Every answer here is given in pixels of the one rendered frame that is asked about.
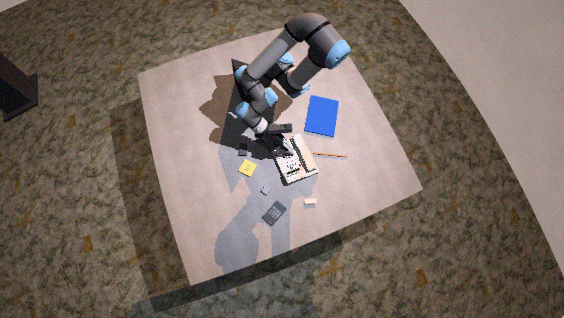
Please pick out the beige telephone handset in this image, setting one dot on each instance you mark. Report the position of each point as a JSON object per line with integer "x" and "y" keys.
{"x": 306, "y": 157}

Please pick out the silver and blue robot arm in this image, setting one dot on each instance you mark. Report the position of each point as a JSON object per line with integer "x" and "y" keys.
{"x": 327, "y": 45}

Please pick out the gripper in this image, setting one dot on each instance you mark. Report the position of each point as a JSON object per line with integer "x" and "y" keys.
{"x": 271, "y": 142}

